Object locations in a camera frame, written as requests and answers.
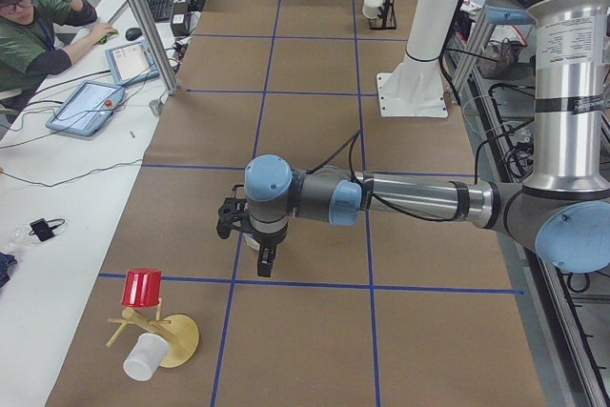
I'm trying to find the teach pendant tablet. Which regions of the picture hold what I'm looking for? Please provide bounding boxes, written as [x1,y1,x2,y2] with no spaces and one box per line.
[105,40,159,86]
[45,81,125,137]

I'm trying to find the person in green shirt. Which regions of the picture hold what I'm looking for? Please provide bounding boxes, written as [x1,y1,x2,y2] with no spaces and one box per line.
[1,0,116,112]

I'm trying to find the far teach pendant tablet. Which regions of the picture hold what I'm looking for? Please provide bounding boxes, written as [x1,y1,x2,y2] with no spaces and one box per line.
[105,40,159,86]

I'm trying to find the black wire mug rack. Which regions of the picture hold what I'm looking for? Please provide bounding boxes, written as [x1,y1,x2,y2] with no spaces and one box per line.
[366,0,397,31]

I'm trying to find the brown handbag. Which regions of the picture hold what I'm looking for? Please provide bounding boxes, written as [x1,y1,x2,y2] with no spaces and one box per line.
[478,38,524,79]

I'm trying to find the white cup on stand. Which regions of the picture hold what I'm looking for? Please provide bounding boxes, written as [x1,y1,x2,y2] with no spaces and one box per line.
[123,333,169,381]

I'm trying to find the small metal cylinder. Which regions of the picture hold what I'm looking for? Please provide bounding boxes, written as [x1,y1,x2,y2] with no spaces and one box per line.
[149,100,163,116]

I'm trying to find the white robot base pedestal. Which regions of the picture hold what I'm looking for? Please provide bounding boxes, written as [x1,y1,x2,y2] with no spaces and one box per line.
[376,0,461,118]

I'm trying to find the blue Pascual milk carton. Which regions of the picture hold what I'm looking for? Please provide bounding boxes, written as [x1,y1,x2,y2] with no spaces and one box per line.
[242,233,260,252]

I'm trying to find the black computer mouse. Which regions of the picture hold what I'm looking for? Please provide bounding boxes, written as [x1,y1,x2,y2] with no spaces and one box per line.
[125,27,142,41]

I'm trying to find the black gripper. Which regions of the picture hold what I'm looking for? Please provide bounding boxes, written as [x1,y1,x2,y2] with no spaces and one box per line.
[252,228,287,277]

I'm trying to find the small black device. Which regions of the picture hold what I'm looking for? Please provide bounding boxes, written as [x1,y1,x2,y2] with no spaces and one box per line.
[29,218,66,242]

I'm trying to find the near teach pendant tablet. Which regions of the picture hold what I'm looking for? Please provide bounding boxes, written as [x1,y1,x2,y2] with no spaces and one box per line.
[45,81,125,137]

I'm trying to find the small black box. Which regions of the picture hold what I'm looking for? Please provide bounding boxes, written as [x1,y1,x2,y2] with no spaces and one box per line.
[170,1,199,37]

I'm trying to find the aluminium frame post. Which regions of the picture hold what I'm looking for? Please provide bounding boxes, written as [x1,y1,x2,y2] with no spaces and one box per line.
[127,0,178,95]

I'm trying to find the red cup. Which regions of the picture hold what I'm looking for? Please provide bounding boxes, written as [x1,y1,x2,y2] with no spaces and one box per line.
[121,268,162,308]

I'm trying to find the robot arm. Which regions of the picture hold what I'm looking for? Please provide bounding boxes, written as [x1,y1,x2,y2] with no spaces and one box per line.
[236,0,609,276]

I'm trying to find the white mug lower rack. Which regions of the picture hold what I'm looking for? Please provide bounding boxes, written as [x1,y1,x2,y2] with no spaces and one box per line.
[362,0,384,20]

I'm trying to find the wooden mug tree stand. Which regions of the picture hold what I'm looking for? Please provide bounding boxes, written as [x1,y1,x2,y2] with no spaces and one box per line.
[106,303,200,368]

